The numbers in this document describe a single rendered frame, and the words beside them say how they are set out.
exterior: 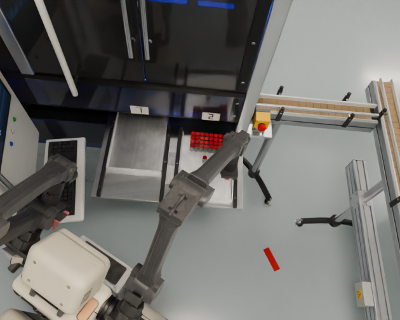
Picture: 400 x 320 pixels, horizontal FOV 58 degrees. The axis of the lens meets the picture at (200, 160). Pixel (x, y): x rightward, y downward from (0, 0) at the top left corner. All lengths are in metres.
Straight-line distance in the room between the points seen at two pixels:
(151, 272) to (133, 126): 0.94
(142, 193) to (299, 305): 1.37
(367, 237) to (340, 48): 2.07
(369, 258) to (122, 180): 1.37
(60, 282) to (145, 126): 0.98
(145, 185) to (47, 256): 0.70
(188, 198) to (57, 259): 0.43
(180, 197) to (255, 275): 1.66
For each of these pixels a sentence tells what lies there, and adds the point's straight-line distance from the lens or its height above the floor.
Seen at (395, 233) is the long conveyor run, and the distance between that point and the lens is 1.92.
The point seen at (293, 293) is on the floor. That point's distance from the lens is 2.58.
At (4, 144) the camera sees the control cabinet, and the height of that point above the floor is 1.17.
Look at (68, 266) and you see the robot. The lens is 1.12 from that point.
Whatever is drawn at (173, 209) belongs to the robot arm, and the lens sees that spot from 0.93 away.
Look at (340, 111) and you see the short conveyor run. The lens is 2.00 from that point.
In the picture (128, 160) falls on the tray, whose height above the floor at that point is 0.88.
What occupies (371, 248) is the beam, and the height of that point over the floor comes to 0.55.
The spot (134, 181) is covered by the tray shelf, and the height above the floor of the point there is 0.88.
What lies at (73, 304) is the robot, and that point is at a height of 1.33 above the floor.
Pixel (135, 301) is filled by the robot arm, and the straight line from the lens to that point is 1.20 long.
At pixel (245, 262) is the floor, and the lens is 2.54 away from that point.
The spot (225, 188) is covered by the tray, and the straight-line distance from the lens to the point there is 1.71.
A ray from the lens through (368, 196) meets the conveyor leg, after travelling 2.25.
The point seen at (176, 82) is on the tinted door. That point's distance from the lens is 1.56.
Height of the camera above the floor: 2.44
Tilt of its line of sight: 63 degrees down
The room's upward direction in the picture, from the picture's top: 8 degrees clockwise
